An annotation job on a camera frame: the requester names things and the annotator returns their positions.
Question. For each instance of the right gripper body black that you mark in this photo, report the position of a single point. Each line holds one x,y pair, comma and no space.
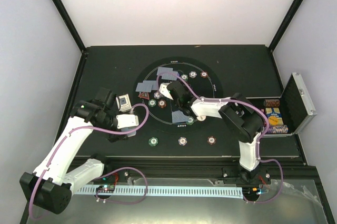
186,88

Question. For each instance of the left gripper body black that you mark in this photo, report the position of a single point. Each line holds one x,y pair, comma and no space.
112,137

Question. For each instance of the green chips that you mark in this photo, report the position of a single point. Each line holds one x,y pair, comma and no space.
184,77
190,121
152,103

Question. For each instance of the dealt card bottom player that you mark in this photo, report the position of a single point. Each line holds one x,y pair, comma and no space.
179,117

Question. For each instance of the dealt card player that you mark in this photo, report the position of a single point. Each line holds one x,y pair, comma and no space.
154,85
164,71
179,117

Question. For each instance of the brown chips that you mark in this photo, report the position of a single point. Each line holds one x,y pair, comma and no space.
162,103
204,74

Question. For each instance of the dealt card top player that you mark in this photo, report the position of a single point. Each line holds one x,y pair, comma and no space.
164,71

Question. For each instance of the red triangular button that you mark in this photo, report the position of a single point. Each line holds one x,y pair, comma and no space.
144,95

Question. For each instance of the green chip stack source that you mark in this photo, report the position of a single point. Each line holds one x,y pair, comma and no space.
153,141

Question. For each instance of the brown orange chip stack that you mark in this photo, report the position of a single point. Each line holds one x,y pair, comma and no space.
211,140

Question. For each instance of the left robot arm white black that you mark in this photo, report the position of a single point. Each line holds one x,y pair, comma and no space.
51,186

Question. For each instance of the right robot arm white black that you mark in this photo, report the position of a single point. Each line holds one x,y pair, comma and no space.
247,123

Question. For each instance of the round black poker mat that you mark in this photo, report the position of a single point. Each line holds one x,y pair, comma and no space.
161,118

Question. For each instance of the white dealer button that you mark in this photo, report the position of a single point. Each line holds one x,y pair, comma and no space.
201,118

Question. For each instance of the white card box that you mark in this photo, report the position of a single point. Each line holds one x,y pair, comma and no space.
124,103

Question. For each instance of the left circuit board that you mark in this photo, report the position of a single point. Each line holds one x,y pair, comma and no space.
105,189

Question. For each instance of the circuit board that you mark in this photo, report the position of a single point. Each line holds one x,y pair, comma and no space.
105,189
257,191

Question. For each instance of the brown chip row in case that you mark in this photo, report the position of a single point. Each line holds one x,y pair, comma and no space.
271,102

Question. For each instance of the boxed card deck in case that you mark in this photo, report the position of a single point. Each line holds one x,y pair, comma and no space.
274,116

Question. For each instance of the purple chip row in case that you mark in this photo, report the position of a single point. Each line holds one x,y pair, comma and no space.
278,129

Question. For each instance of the aluminium poker case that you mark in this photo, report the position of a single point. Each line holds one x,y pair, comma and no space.
296,106

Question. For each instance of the light blue slotted strip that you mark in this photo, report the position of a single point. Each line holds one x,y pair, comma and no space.
167,191

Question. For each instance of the right circuit board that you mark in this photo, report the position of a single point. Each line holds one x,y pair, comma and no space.
257,191

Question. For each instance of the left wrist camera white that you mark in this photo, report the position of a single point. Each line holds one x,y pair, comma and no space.
127,121

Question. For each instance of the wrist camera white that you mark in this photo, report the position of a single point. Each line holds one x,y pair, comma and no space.
167,95
127,121

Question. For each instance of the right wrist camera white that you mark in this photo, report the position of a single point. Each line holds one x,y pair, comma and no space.
167,95

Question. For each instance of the black aluminium rail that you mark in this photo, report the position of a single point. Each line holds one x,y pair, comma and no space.
177,167

